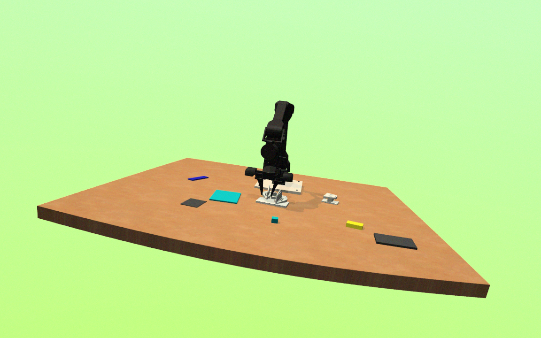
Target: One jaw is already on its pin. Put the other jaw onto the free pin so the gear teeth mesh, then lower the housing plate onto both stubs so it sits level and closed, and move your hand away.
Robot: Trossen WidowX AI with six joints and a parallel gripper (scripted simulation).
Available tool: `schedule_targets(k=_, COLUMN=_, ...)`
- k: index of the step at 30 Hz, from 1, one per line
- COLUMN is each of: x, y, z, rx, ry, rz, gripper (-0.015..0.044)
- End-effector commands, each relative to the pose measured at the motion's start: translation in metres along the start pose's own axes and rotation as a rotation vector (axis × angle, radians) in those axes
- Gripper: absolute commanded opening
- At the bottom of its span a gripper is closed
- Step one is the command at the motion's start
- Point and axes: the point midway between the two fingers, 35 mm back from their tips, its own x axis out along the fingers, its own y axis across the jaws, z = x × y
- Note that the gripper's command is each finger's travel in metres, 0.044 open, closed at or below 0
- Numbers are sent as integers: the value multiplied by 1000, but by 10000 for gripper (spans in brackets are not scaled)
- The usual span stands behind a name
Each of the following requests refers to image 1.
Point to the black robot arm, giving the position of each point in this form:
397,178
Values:
275,136

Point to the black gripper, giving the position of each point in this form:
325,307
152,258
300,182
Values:
250,171

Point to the cyan flat rectangular plate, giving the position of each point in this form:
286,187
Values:
225,196

